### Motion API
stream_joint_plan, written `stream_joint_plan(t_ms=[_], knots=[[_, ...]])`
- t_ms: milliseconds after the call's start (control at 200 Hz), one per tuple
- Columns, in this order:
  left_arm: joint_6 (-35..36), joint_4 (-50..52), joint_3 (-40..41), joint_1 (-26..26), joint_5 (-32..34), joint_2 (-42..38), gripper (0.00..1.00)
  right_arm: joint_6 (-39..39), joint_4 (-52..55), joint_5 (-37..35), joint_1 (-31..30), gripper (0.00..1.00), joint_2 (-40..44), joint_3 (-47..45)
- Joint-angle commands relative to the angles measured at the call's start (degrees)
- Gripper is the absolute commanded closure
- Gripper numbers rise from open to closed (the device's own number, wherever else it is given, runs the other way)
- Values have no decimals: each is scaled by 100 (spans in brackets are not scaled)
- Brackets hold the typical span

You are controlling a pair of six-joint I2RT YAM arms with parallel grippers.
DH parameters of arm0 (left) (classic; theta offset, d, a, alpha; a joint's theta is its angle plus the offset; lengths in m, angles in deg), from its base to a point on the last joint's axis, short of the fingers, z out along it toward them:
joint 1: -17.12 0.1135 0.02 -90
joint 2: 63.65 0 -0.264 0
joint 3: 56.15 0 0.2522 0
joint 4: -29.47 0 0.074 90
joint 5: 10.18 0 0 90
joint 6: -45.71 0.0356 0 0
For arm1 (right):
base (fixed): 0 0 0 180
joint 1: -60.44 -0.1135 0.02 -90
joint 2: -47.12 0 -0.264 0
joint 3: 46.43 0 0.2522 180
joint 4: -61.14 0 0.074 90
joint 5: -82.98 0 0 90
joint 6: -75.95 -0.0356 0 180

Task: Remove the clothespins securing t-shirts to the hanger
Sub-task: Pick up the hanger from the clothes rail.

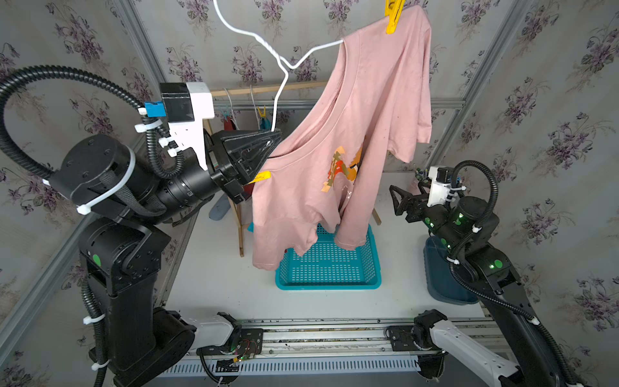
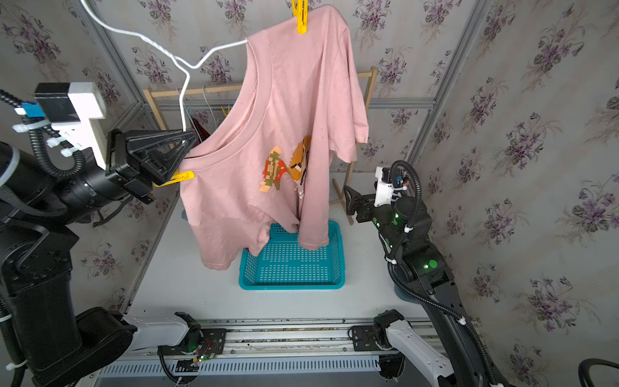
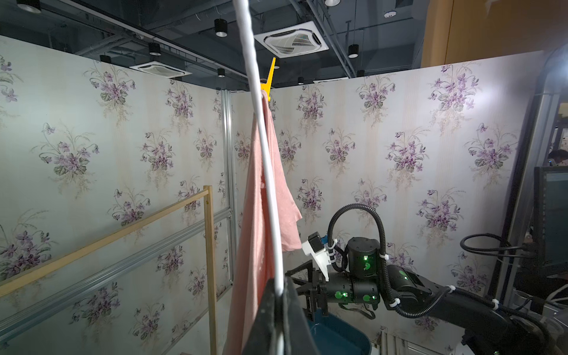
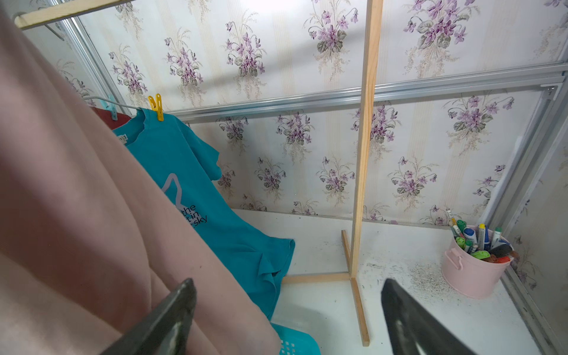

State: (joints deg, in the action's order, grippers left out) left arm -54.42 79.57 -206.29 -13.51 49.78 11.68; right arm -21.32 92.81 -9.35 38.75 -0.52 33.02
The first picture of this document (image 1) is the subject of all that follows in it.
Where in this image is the white wire hanger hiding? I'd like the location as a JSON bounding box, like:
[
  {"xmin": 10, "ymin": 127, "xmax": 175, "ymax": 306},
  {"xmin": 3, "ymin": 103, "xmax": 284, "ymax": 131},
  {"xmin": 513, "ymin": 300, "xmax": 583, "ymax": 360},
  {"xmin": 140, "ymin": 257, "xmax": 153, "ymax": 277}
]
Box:
[{"xmin": 213, "ymin": 0, "xmax": 343, "ymax": 132}]

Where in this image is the pink t-shirt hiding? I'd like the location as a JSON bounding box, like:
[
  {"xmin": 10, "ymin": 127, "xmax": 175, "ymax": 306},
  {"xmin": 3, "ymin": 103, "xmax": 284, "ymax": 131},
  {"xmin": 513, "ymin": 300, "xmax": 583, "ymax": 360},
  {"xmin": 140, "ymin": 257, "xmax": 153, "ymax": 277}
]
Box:
[{"xmin": 251, "ymin": 5, "xmax": 432, "ymax": 271}]

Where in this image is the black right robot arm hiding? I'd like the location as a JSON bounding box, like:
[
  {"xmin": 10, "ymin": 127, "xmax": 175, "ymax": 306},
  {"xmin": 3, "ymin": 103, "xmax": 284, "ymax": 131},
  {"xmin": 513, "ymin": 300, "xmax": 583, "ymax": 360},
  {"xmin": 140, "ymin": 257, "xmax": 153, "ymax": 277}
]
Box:
[{"xmin": 389, "ymin": 161, "xmax": 584, "ymax": 386}]

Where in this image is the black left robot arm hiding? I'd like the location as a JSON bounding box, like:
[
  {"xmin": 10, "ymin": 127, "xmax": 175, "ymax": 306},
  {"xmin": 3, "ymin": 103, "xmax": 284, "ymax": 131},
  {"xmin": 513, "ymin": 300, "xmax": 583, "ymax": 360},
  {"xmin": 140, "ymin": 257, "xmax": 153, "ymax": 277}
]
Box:
[{"xmin": 1, "ymin": 65, "xmax": 282, "ymax": 386}]

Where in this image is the white hanger of red shirt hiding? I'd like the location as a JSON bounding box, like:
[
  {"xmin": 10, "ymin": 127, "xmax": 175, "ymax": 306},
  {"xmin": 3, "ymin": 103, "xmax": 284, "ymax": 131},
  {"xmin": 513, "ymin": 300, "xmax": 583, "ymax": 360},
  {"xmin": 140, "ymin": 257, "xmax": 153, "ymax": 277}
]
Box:
[{"xmin": 223, "ymin": 88, "xmax": 239, "ymax": 130}]

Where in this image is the white hanger of teal shirt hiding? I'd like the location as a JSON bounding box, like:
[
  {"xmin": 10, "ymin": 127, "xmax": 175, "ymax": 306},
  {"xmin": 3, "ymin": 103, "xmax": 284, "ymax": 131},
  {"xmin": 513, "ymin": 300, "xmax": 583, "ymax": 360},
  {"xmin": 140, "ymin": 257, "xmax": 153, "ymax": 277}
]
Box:
[{"xmin": 249, "ymin": 85, "xmax": 260, "ymax": 124}]

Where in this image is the dark red t-shirt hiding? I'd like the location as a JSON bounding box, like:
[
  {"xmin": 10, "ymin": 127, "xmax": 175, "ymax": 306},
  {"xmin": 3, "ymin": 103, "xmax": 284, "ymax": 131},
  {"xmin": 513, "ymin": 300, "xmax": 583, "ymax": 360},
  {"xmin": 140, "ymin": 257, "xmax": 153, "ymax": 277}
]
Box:
[{"xmin": 222, "ymin": 116, "xmax": 237, "ymax": 132}]

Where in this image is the teal t-shirt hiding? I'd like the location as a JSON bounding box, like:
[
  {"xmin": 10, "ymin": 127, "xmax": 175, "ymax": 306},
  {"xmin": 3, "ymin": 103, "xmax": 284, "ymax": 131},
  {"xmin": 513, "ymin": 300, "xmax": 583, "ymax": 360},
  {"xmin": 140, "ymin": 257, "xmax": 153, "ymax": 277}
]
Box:
[{"xmin": 259, "ymin": 117, "xmax": 272, "ymax": 131}]

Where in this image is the wooden clothes rack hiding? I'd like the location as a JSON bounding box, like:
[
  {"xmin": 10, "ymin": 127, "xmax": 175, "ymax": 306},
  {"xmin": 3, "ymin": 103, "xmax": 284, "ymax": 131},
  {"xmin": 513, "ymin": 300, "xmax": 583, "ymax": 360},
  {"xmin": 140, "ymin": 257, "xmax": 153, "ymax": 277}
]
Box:
[{"xmin": 203, "ymin": 81, "xmax": 382, "ymax": 258}]

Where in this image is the blue fabric glasses case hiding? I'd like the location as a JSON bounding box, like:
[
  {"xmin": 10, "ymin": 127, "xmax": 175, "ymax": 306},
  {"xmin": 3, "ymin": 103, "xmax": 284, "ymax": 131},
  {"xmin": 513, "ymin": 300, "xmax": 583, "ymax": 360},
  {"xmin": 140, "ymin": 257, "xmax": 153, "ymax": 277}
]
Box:
[{"xmin": 209, "ymin": 194, "xmax": 231, "ymax": 221}]

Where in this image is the dark teal plastic tub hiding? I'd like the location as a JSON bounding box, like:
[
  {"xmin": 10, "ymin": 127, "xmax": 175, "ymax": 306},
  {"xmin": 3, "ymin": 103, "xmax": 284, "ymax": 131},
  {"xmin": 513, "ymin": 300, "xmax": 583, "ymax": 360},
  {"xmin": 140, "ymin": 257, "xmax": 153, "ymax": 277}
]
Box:
[{"xmin": 423, "ymin": 236, "xmax": 479, "ymax": 306}]

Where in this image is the teal perforated plastic basket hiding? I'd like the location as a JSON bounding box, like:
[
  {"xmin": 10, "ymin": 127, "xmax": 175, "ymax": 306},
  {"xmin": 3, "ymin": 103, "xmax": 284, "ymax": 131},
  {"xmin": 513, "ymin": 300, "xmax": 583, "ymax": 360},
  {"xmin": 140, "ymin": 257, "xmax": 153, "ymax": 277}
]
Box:
[{"xmin": 275, "ymin": 226, "xmax": 382, "ymax": 291}]

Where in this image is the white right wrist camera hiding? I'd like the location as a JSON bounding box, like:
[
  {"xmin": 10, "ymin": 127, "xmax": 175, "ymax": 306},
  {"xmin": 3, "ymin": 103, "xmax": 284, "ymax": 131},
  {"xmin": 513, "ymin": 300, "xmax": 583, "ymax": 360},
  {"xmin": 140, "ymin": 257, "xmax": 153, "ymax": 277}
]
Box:
[{"xmin": 427, "ymin": 166, "xmax": 467, "ymax": 207}]

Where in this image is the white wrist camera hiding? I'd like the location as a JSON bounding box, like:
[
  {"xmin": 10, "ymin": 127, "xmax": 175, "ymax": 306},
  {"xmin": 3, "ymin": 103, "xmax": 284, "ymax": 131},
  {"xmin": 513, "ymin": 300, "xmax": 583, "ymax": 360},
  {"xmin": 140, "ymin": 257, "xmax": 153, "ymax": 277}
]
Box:
[
  {"xmin": 135, "ymin": 82, "xmax": 214, "ymax": 171},
  {"xmin": 427, "ymin": 166, "xmax": 467, "ymax": 207}
]

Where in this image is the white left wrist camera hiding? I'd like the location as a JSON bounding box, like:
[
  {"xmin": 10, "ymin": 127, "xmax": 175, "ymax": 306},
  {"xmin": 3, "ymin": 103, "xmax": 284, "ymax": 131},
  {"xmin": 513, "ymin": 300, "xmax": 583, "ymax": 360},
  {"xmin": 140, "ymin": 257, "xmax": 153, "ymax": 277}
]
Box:
[{"xmin": 135, "ymin": 82, "xmax": 214, "ymax": 171}]

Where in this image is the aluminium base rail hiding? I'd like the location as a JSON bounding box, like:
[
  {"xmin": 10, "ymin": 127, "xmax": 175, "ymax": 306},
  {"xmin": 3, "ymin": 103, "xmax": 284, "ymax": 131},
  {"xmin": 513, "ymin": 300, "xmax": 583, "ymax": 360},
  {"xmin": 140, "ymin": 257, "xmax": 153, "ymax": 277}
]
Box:
[{"xmin": 159, "ymin": 316, "xmax": 504, "ymax": 378}]

